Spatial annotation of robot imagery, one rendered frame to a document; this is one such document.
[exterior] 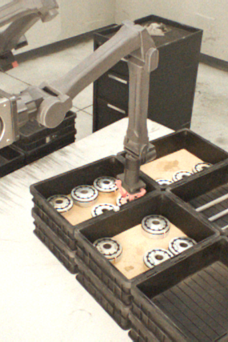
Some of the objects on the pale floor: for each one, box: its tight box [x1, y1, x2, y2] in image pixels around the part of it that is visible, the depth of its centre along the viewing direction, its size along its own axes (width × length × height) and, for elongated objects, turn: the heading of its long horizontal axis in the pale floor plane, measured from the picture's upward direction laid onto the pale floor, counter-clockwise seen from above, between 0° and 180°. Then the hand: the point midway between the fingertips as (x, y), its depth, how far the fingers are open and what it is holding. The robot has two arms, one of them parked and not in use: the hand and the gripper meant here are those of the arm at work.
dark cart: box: [92, 15, 203, 134], centre depth 372 cm, size 60×45×90 cm
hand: (128, 200), depth 198 cm, fingers open, 6 cm apart
